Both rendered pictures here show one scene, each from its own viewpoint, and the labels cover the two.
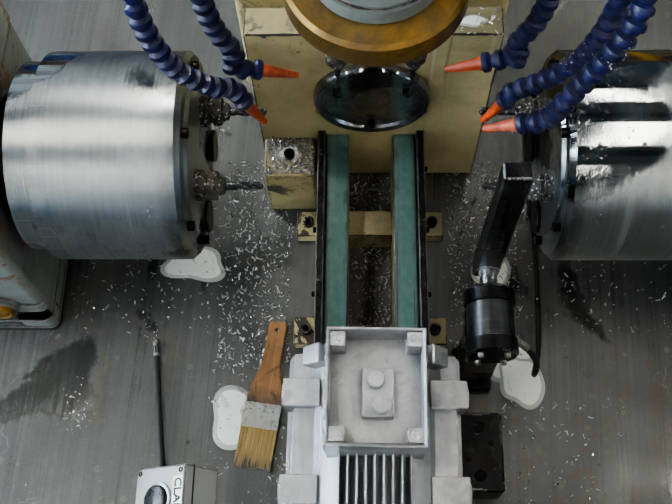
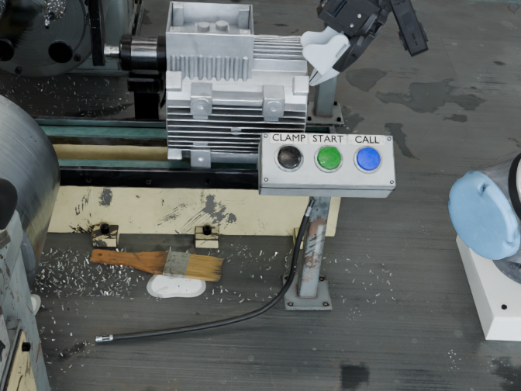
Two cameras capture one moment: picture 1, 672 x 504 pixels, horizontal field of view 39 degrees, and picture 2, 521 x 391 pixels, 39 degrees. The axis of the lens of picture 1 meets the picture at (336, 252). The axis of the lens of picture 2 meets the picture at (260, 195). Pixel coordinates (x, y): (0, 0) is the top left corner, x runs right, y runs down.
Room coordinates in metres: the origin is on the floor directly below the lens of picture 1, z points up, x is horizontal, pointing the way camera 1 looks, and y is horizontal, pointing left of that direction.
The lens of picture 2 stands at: (0.29, 0.93, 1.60)
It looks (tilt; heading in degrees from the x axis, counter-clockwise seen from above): 39 degrees down; 261
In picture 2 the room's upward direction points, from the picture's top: 4 degrees clockwise
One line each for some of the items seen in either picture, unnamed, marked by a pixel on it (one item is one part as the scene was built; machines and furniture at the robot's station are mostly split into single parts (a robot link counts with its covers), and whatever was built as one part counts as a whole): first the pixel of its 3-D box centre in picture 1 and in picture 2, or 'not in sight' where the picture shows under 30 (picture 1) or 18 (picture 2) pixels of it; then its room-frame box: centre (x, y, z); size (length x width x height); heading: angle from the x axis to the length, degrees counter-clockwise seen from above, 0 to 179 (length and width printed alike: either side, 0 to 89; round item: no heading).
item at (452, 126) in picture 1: (371, 76); not in sight; (0.69, -0.06, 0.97); 0.30 x 0.11 x 0.34; 86
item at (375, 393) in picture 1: (375, 394); (210, 41); (0.23, -0.03, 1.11); 0.12 x 0.11 x 0.07; 176
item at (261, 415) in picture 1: (265, 393); (157, 262); (0.31, 0.11, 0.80); 0.21 x 0.05 x 0.01; 168
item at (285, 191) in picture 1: (292, 172); not in sight; (0.62, 0.06, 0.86); 0.07 x 0.06 x 0.12; 86
